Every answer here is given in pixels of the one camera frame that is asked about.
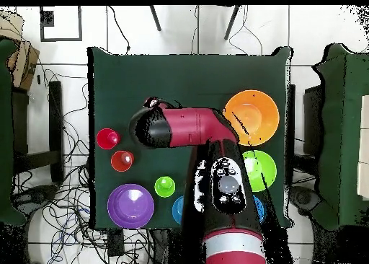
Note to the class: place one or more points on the orange bowl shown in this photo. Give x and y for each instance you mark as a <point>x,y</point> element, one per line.
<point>259,108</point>

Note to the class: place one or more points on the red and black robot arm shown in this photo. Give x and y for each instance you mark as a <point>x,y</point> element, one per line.
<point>196,127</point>

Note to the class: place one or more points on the dark green table cloth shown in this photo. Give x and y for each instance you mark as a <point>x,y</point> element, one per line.
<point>173,73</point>

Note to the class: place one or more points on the red cup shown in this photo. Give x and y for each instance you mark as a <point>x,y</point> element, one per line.
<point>103,138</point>

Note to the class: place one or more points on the orange cup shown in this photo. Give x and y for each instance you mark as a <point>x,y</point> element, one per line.
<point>119,161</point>

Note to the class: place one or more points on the stepped green cup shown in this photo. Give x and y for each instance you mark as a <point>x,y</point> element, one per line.
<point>164,187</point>

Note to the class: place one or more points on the black tripod leg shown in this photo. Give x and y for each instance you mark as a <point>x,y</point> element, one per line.
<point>232,21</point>
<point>155,18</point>

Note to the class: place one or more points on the small blue bowl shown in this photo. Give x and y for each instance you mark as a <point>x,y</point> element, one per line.
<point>177,210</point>

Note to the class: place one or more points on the purple bowl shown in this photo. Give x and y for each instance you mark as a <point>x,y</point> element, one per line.
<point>130,206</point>

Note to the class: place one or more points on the green bowl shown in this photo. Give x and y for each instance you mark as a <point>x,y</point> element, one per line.
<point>268,166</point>

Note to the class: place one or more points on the large blue bowl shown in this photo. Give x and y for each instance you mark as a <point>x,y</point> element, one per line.
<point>260,209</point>

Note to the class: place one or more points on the cardboard box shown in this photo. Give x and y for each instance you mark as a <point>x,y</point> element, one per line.
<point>24,65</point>

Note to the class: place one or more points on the black power adapter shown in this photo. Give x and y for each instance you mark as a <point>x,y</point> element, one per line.
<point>115,243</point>

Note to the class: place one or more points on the grey base with knob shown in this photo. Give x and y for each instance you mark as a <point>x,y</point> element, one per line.
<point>37,196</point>

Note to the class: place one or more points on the green cloth covered side table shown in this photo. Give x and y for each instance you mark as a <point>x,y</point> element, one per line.
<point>5,131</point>
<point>340,131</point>

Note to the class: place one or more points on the black stand frame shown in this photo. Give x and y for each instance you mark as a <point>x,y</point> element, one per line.
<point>56,116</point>
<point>290,108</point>

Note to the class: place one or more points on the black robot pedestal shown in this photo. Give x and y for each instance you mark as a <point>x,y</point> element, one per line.
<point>167,246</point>

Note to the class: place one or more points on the black square floor frame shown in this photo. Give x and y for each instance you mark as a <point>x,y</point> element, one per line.
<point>47,18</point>

